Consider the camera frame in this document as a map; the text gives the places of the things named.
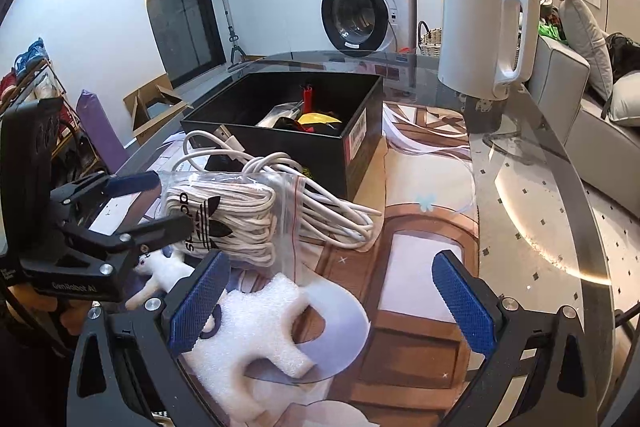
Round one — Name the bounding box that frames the brown cardboard box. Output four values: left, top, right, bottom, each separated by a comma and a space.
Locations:
122, 74, 196, 145

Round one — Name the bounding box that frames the grey floor mop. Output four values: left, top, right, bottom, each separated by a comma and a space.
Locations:
214, 0, 247, 72

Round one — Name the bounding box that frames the grey sofa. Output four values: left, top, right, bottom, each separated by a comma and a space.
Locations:
530, 34, 640, 208

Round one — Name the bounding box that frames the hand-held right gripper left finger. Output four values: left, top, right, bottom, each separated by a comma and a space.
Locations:
66, 250, 232, 427

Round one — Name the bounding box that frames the black cardboard box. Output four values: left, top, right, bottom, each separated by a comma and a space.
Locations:
180, 73, 385, 202

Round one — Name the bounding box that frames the shoe rack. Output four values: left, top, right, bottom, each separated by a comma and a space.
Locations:
0, 37, 101, 188

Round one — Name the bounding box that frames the purple yoga mat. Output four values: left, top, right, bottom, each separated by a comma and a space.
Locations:
75, 89, 128, 175

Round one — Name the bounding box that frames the white foam piece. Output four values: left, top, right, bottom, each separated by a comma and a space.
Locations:
180, 272, 328, 423

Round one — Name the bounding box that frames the yellow packet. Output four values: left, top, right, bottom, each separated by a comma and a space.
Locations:
299, 109, 341, 126

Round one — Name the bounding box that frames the printed desk mat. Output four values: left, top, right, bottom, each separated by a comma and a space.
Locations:
100, 99, 483, 427

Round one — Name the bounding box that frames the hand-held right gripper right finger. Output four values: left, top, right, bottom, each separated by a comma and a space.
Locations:
431, 250, 601, 427

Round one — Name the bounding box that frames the white electric kettle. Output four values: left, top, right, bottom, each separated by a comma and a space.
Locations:
437, 0, 542, 102

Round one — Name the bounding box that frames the white medicine sachet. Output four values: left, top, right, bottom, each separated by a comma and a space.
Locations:
255, 103, 303, 128

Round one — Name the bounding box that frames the white plush toy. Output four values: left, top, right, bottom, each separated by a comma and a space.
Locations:
125, 247, 193, 310

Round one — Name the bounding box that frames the zip bag of cream shoelaces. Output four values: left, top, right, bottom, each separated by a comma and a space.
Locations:
159, 169, 307, 280

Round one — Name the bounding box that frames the grey pillow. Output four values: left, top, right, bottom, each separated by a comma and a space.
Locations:
557, 0, 615, 102

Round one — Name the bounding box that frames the translucent plastic sheet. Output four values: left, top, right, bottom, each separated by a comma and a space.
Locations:
240, 282, 371, 380

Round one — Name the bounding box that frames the wicker basket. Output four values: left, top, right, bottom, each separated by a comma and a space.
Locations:
417, 21, 446, 56

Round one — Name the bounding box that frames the green cloth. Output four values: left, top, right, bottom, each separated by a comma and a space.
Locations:
537, 19, 568, 45

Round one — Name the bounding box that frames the white pillow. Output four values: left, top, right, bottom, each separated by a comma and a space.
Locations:
607, 72, 640, 128

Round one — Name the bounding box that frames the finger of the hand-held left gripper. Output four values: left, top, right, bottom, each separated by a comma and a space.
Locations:
49, 171, 162, 228
60, 213, 193, 265

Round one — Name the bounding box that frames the white counter cabinet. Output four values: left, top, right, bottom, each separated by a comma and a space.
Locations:
222, 0, 321, 58

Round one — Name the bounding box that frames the white charging cable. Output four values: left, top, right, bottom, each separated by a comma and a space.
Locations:
172, 129, 385, 252

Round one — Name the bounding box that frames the person's left hand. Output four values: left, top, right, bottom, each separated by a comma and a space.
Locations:
10, 282, 96, 338

